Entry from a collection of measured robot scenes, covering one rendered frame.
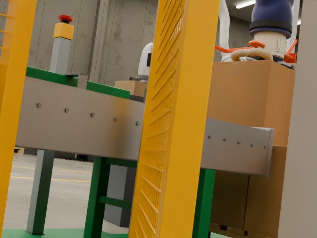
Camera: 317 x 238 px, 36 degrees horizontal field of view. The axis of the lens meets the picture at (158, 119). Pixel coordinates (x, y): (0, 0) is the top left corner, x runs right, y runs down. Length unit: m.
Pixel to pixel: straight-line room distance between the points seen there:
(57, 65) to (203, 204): 0.99
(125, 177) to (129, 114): 1.35
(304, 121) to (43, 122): 0.69
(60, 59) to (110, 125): 0.92
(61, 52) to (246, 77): 0.89
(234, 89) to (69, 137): 1.20
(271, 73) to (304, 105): 1.24
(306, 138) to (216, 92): 1.41
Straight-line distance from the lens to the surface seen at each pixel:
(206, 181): 1.84
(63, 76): 1.54
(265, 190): 2.25
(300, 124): 1.13
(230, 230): 2.36
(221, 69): 2.50
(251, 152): 2.04
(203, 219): 1.86
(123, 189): 2.89
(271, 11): 2.68
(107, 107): 1.50
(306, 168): 1.11
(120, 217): 2.89
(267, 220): 2.24
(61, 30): 2.40
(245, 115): 2.38
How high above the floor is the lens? 0.43
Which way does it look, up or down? 4 degrees up
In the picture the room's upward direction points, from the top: 7 degrees clockwise
